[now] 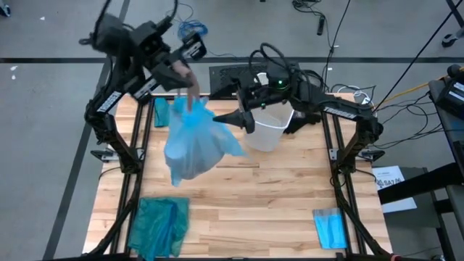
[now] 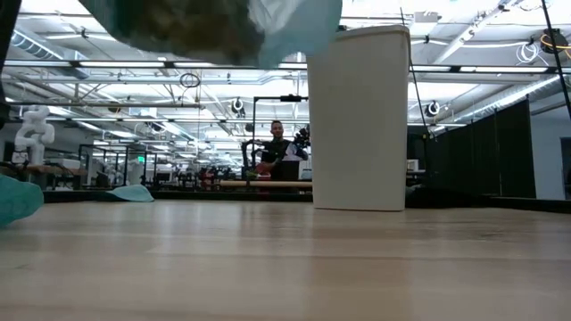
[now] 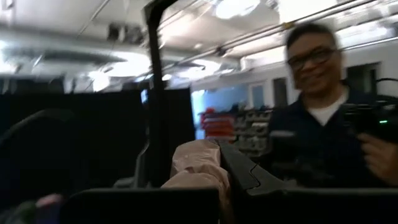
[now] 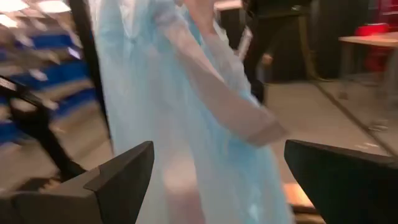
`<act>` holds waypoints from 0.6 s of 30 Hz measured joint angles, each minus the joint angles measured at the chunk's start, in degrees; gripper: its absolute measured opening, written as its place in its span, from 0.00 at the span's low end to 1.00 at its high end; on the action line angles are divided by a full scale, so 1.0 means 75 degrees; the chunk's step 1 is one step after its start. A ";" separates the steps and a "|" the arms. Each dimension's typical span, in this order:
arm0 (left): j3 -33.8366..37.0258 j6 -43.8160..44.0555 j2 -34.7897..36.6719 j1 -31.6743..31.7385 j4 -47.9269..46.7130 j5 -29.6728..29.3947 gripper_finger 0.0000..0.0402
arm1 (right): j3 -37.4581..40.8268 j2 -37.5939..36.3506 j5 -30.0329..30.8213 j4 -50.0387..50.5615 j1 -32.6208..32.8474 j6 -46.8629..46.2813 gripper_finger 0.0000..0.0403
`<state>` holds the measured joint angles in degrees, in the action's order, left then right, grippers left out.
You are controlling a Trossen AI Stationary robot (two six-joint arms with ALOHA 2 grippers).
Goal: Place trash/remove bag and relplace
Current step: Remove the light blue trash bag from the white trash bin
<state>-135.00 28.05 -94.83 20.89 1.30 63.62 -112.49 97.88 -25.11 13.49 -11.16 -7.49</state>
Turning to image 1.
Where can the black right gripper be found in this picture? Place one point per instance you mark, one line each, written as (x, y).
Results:
(253, 96)

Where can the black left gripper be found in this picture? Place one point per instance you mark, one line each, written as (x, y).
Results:
(143, 88)

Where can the white plastic trash bin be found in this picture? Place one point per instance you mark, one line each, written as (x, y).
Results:
(268, 137)

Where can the light blue trash bag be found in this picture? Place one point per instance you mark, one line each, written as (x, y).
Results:
(195, 145)

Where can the large teal trash bag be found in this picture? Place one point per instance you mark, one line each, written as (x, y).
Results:
(156, 228)

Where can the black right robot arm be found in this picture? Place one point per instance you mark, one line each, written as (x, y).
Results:
(340, 112)

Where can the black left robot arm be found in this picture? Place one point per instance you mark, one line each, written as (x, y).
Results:
(108, 101)

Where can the small folded teal bag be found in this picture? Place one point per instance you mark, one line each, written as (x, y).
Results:
(161, 113)

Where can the folded blue bag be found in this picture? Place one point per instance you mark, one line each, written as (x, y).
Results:
(330, 228)

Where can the black perforated computer case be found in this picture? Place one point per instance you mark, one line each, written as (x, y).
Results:
(224, 74)

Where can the black work glove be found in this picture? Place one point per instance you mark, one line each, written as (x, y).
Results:
(302, 125)

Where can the black power brick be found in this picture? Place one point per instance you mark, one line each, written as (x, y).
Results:
(320, 25)

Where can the white power strip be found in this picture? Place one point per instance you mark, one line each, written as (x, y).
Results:
(361, 98)

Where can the white printed paper sheet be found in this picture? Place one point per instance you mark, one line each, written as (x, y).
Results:
(388, 177)

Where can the black and white floor object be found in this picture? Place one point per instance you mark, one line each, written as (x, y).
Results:
(3, 11)

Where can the black side table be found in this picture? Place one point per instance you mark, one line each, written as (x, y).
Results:
(413, 186)

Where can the black equipment box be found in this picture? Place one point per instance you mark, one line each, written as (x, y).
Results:
(449, 94)

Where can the black caster wheel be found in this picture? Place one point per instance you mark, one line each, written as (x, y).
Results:
(449, 39)

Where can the black metal table frame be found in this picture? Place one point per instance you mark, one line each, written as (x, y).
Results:
(165, 96)

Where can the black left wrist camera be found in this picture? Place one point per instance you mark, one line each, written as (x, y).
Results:
(150, 36)

